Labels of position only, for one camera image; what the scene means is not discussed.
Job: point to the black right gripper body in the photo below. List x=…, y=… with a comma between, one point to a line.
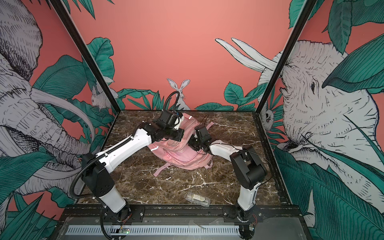
x=196, y=143

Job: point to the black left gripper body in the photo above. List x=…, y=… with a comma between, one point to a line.
x=175, y=134

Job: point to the pink student backpack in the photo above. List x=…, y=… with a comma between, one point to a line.
x=180, y=154

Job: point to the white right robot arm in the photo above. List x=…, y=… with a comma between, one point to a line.
x=247, y=164

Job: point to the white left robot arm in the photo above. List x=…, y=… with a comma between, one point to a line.
x=96, y=174

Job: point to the clear plastic eraser box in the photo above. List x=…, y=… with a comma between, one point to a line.
x=197, y=199

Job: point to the white ventilation grille strip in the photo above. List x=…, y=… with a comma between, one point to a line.
x=152, y=230

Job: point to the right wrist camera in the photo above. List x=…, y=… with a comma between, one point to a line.
x=202, y=133

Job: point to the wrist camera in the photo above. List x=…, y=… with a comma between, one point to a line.
x=202, y=133
x=169, y=120

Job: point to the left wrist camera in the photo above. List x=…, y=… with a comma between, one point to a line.
x=169, y=120

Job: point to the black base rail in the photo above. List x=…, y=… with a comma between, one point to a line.
x=228, y=212

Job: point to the black frame post left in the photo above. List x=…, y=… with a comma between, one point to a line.
x=67, y=21

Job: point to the black frame post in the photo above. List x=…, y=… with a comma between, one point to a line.
x=298, y=27
x=67, y=21

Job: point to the black frame post right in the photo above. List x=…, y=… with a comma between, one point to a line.
x=298, y=27

